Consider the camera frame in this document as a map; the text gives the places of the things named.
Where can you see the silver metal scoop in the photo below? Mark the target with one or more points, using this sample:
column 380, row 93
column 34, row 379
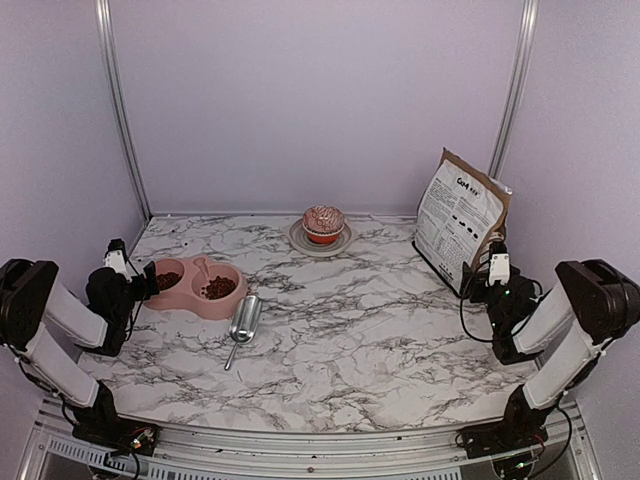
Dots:
column 243, row 326

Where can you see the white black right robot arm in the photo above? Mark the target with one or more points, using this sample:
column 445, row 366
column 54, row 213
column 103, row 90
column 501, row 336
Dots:
column 591, row 305

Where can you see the right aluminium frame post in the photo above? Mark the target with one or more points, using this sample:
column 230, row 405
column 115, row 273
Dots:
column 521, row 63

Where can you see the white brown pet food bag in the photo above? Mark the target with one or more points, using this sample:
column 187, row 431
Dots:
column 461, row 213

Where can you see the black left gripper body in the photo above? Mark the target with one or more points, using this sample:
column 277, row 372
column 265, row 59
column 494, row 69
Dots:
column 142, row 292

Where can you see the aluminium frame post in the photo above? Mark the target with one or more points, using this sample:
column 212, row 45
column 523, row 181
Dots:
column 110, row 59
column 521, row 63

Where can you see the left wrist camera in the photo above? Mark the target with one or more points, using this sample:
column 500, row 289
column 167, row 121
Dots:
column 116, row 257

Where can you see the brown kibble in feeder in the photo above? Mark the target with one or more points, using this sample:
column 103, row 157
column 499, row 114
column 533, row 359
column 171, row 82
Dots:
column 215, row 289

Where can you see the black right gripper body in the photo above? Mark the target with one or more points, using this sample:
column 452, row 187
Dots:
column 477, row 284

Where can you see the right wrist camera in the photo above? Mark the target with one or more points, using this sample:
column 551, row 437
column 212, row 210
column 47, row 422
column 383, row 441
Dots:
column 499, row 271

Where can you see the white tape roll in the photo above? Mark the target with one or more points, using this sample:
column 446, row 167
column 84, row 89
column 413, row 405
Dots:
column 300, row 241

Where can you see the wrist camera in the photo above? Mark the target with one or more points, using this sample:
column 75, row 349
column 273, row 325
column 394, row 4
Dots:
column 499, row 271
column 116, row 257

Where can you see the aluminium front frame rail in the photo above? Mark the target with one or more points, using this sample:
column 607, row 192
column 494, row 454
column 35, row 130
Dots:
column 190, row 452

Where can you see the pink double pet feeder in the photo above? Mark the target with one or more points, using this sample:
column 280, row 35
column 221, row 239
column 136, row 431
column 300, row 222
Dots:
column 190, row 292

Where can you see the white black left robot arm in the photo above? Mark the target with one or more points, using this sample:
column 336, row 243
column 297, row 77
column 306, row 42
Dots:
column 37, row 311

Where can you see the red patterned ceramic bowl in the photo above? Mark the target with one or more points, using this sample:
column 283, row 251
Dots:
column 323, row 224

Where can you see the left aluminium frame post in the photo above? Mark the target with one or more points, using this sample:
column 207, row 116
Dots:
column 110, row 59

